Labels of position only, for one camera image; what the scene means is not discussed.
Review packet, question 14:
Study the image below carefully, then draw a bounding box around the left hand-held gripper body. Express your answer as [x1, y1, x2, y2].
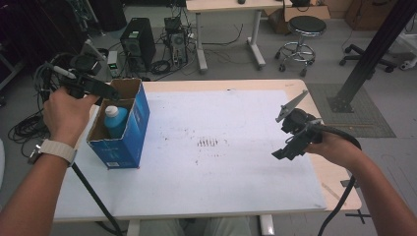
[48, 42, 112, 100]

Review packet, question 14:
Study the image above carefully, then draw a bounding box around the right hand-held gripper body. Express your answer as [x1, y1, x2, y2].
[274, 89, 325, 155]

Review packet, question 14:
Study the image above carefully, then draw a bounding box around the blue bottle with white cap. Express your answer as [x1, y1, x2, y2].
[103, 104, 129, 140]

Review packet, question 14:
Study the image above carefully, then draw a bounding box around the blue cardboard box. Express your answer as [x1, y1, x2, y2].
[86, 78, 150, 170]

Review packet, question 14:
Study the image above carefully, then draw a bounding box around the person's left hand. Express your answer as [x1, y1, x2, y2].
[42, 86, 100, 148]

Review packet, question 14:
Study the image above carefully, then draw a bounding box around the person's right hand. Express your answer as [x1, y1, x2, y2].
[304, 130, 363, 169]

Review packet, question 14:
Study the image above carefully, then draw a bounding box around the white power supply box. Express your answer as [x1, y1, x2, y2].
[106, 50, 120, 79]

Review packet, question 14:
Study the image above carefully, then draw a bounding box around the large black computer tower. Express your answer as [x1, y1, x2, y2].
[119, 17, 157, 73]

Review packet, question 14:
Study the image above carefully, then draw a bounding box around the grey floor mat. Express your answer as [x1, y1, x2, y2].
[306, 82, 397, 139]

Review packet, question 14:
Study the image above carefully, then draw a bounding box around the white table leg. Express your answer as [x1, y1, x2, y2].
[259, 213, 275, 236]

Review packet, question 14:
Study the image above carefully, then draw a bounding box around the white work table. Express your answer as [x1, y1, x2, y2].
[53, 89, 328, 220]

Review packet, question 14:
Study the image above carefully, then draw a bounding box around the small black computer tower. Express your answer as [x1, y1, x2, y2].
[163, 17, 190, 67]

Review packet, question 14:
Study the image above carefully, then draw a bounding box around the black office chair base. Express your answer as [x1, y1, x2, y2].
[338, 43, 398, 74]

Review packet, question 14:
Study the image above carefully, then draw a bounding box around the black round stool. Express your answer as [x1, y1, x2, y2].
[274, 15, 328, 79]

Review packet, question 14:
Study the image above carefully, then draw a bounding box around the black metal stand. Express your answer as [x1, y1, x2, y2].
[327, 0, 417, 114]

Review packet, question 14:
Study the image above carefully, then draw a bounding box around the closed cardboard box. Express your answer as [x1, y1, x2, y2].
[343, 0, 398, 32]

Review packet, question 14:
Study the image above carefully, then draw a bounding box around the white-legged desk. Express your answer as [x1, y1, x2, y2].
[185, 0, 293, 74]

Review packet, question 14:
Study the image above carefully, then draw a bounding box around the white strap wristwatch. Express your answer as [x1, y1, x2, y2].
[27, 138, 79, 167]

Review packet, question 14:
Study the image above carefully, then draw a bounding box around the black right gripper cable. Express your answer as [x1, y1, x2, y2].
[306, 123, 363, 236]

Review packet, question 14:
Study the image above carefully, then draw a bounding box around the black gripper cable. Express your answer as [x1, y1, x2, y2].
[306, 123, 363, 236]
[70, 161, 125, 236]

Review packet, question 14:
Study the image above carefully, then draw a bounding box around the coil of black cables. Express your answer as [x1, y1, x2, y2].
[7, 110, 51, 155]

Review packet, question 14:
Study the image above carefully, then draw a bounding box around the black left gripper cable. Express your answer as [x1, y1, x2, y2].
[70, 161, 125, 236]

